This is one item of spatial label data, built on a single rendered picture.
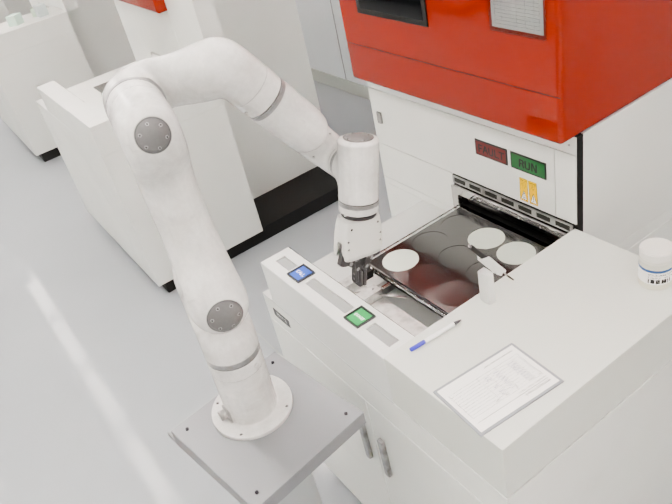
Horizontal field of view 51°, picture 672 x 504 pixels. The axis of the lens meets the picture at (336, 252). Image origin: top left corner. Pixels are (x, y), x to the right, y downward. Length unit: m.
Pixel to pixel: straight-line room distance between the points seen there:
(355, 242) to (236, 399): 0.43
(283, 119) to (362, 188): 0.24
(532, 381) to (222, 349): 0.63
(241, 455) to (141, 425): 1.50
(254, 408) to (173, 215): 0.52
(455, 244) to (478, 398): 0.63
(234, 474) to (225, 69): 0.84
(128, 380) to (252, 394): 1.78
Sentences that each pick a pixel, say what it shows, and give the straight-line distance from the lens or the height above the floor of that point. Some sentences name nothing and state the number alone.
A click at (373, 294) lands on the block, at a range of 1.82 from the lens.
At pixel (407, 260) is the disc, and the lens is 1.92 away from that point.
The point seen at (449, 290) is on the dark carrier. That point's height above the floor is 0.90.
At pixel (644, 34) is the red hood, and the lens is 1.85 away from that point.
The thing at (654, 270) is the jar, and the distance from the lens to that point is 1.65.
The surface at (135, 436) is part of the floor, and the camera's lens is 3.04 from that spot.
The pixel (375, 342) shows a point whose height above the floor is 0.96.
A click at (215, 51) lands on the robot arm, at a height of 1.69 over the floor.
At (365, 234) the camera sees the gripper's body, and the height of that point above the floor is 1.22.
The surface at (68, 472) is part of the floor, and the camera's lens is 3.07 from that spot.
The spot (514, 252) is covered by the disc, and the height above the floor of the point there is 0.90.
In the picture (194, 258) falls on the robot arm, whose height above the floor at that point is 1.35.
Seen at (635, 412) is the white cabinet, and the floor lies 0.75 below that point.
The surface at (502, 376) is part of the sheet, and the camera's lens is 1.48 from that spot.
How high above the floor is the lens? 2.03
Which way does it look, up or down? 34 degrees down
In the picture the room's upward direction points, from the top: 14 degrees counter-clockwise
